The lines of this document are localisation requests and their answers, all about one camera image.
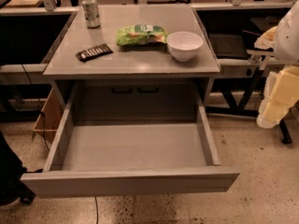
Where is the grey top drawer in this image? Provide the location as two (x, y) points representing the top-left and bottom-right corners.
(21, 82), (239, 198)

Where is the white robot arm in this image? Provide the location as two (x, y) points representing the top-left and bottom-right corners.
(254, 1), (299, 129)

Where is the grey drawer cabinet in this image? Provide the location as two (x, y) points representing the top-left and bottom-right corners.
(44, 6), (221, 109)

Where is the white bowl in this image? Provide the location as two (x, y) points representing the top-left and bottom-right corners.
(166, 32), (204, 62)

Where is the green chip bag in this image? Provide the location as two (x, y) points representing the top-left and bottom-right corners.
(116, 24), (168, 46)

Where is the dark brown snack bar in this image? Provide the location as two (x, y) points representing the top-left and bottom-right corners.
(76, 43), (113, 63)

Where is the green white soda can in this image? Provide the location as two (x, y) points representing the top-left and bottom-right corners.
(82, 0), (100, 28)

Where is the cardboard box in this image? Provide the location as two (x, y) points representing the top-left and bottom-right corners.
(33, 90), (63, 143)

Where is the black shoe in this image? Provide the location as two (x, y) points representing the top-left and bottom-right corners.
(0, 132), (36, 206)

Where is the grey lab bench rail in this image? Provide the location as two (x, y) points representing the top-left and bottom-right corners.
(0, 1), (293, 16)

